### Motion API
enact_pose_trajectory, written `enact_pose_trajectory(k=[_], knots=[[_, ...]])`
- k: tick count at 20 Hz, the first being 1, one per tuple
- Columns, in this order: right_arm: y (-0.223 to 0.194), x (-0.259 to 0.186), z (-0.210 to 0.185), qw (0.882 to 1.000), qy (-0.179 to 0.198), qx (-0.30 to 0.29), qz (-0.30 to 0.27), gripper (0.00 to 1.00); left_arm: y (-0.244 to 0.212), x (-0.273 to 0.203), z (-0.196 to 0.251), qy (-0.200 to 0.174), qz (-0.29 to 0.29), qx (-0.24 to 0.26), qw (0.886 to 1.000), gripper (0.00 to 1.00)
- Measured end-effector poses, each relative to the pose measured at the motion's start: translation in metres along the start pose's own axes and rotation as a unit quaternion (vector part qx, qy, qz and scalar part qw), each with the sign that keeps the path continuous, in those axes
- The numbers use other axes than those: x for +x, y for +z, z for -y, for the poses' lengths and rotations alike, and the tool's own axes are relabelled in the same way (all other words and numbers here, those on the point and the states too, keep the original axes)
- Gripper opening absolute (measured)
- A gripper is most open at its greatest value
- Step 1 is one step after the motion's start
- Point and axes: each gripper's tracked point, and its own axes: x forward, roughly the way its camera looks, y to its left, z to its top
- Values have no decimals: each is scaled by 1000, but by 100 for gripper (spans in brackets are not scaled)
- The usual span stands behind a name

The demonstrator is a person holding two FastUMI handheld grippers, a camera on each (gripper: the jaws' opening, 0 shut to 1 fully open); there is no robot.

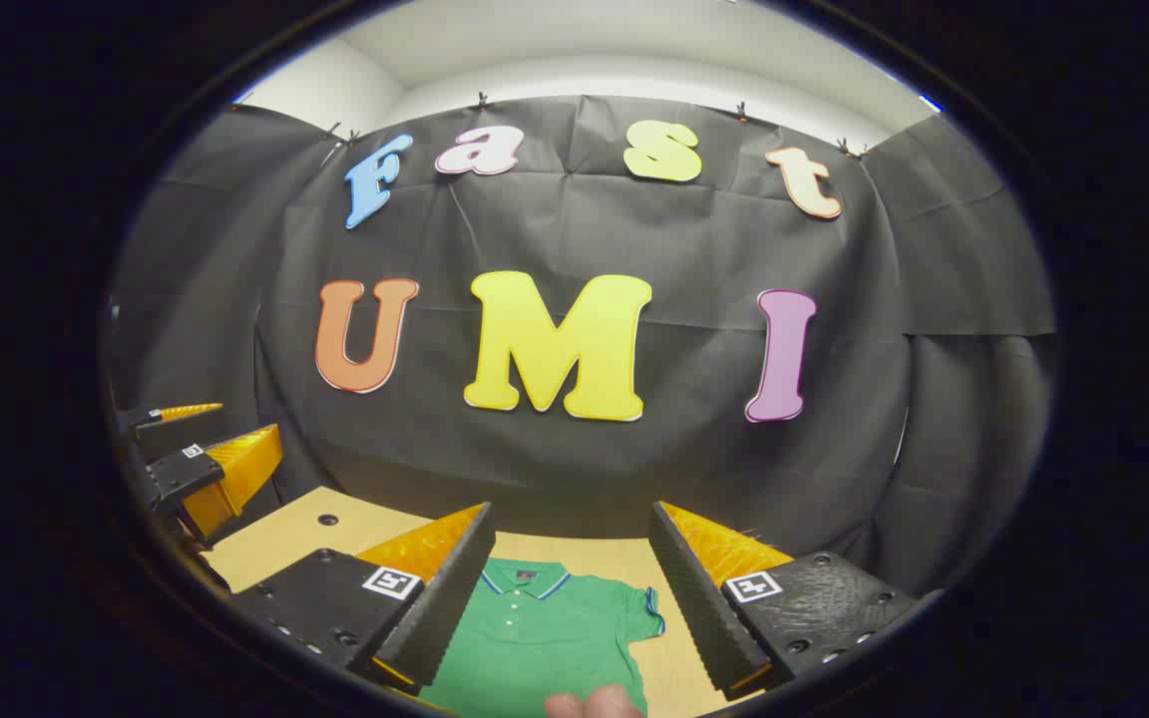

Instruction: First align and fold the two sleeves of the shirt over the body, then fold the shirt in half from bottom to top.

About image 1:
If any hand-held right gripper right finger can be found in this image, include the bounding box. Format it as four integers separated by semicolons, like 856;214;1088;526
648;501;943;702

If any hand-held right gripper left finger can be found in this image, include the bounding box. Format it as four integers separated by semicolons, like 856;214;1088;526
232;502;497;697

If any green T-shirt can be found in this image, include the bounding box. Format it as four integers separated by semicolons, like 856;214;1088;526
418;556;665;718

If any black backdrop cloth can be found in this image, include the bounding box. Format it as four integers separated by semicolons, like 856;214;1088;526
106;95;1059;599

